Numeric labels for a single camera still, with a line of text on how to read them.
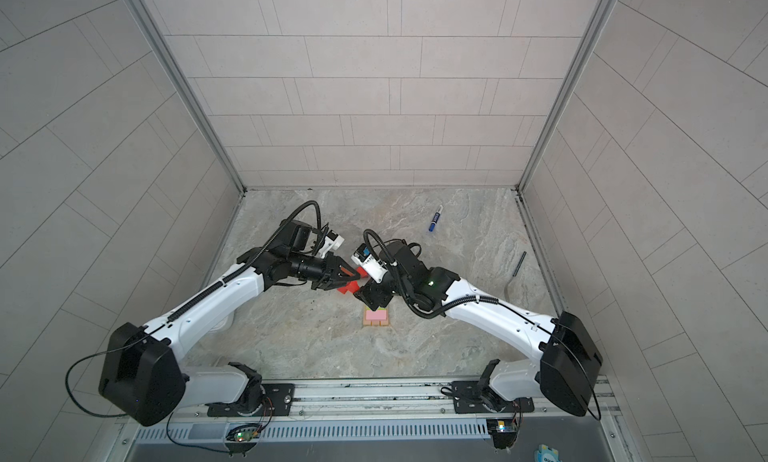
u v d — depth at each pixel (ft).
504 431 2.23
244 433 2.10
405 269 1.84
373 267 2.14
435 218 3.52
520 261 3.16
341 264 2.27
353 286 2.32
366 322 2.71
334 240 2.42
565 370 1.29
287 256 2.00
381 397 2.37
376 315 2.71
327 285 2.21
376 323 2.71
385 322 2.71
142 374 1.27
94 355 1.24
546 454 2.07
